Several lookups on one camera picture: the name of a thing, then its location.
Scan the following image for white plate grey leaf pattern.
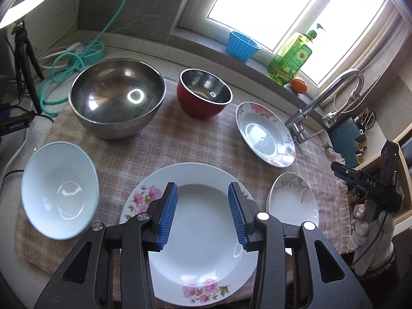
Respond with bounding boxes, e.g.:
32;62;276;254
266;172;319;226

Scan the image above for large pink floral plate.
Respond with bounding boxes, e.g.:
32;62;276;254
119;162;258;307

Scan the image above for small pink floral plate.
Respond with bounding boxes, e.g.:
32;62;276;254
235;102;296;168

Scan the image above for red steel bowl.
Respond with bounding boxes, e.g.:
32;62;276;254
177;68;233;119

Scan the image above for large stainless steel bowl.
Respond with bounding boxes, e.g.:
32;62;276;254
68;58;167;140

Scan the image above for white ceramic bowl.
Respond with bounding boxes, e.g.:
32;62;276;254
21;141;100;240

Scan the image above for chrome kitchen faucet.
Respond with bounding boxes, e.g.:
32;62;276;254
284;69;365;144

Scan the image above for white gloved right hand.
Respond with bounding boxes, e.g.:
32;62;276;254
350;200;394;276

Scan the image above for pink plaid cloth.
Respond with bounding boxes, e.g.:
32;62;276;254
14;79;352;306

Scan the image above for dark blue utensil holder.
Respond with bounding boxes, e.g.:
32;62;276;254
328;117;367;168

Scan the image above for black scissors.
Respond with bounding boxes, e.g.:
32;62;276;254
353;109;376;135

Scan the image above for orange fruit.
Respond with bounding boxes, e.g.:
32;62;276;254
290;77;307;94

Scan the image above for teal round power strip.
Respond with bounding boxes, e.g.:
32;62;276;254
80;40;105;66

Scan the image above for green dish soap bottle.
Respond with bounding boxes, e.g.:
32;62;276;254
267;23;325;86

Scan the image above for blue ribbed cup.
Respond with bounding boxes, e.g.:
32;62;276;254
226;31;261;62

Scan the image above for black tripod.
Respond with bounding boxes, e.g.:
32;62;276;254
11;20;44;114

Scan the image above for teal hose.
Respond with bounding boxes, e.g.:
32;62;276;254
38;0;139;117

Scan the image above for white power cable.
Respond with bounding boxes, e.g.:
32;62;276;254
36;41;85;70

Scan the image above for white window frame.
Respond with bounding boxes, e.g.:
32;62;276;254
179;0;399;93

